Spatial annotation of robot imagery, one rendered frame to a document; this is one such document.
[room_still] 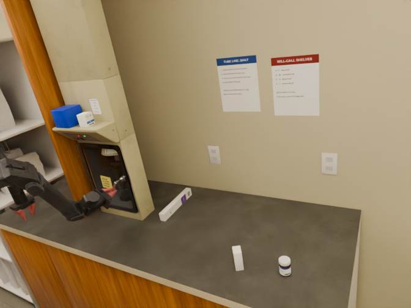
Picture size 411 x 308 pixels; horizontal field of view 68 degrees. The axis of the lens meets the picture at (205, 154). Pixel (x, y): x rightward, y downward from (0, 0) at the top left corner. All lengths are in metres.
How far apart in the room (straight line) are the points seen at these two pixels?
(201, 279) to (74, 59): 1.12
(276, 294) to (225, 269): 0.23
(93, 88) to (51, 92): 0.30
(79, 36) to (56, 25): 0.14
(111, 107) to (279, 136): 0.83
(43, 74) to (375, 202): 1.73
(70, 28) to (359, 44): 1.22
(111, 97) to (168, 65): 0.42
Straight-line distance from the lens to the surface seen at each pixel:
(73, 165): 1.85
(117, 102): 1.54
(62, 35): 1.61
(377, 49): 1.44
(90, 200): 1.49
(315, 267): 1.35
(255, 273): 1.32
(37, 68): 1.75
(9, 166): 1.19
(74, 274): 2.01
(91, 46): 1.49
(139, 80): 1.93
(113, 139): 1.52
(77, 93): 1.64
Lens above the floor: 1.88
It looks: 23 degrees down
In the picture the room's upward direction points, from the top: 9 degrees counter-clockwise
